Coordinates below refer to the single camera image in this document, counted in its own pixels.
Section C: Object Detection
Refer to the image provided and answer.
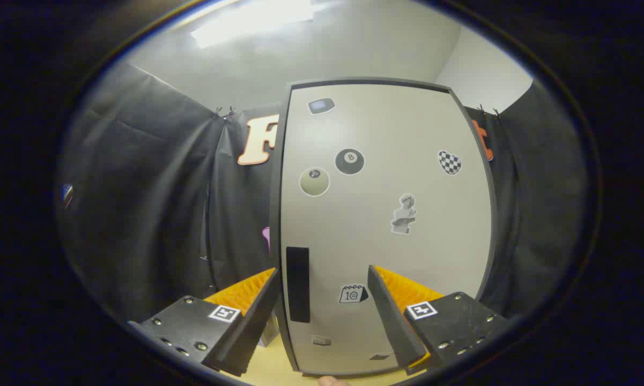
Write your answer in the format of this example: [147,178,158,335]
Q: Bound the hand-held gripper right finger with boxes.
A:
[367,264,510,376]

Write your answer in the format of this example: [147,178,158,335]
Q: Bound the black door handle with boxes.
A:
[286,247,310,323]

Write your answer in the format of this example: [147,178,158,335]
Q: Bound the white cabinet door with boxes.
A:
[280,83,494,374]

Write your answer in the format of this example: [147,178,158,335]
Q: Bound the black backdrop cloth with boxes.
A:
[56,62,588,322]

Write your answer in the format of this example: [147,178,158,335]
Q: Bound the upright dark books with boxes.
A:
[257,315,280,347]

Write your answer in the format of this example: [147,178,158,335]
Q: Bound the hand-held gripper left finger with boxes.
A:
[128,267,280,377]

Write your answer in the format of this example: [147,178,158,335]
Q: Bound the dark grey cabinet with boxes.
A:
[270,77,498,376]

